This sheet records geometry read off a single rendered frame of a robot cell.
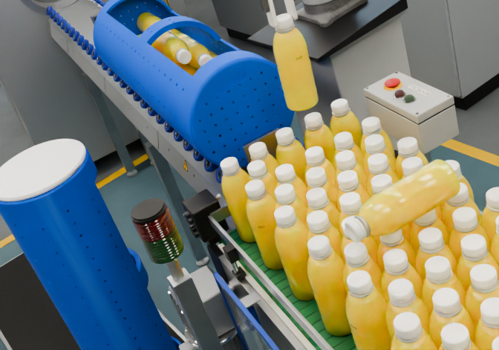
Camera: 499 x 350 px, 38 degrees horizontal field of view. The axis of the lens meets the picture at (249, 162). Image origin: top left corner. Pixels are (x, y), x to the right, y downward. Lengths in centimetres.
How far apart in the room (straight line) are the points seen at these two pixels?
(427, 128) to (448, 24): 185
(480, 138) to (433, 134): 184
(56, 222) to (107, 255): 19
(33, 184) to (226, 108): 57
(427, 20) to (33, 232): 215
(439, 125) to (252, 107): 45
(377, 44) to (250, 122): 70
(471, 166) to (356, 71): 111
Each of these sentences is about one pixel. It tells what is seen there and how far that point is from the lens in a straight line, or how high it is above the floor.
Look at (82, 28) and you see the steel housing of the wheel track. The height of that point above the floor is 93.
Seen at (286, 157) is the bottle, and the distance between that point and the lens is 163.
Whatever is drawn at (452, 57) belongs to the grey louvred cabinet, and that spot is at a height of 31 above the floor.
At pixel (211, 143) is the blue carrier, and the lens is 176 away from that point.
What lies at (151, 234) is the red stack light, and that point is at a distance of 124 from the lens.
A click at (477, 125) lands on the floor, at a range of 356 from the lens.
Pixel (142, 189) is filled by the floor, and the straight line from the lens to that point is 382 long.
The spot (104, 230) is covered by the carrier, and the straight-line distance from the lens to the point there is 207.
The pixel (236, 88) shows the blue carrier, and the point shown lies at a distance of 175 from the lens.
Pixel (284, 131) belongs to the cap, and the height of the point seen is 111.
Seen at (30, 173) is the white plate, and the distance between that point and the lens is 205.
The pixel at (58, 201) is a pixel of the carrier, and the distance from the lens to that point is 197.
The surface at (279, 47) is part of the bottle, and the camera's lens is 151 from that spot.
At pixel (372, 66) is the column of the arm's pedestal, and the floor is 85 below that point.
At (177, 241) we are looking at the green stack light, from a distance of 127.
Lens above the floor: 191
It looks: 31 degrees down
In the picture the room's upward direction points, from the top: 19 degrees counter-clockwise
